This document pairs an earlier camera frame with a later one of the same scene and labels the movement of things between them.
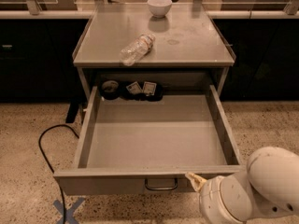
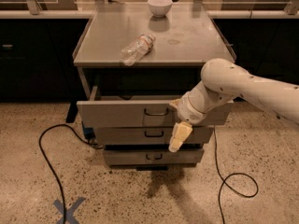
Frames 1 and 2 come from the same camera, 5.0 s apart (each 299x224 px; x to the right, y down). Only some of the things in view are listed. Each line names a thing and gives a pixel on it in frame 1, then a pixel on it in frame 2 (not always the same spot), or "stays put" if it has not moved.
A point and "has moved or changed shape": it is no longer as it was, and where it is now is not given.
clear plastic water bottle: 136,49 stays put
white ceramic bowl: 159,7 stays put
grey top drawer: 146,145 has moved or changed shape
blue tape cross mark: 69,217 stays put
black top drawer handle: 161,188 → 163,114
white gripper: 209,200 → 188,112
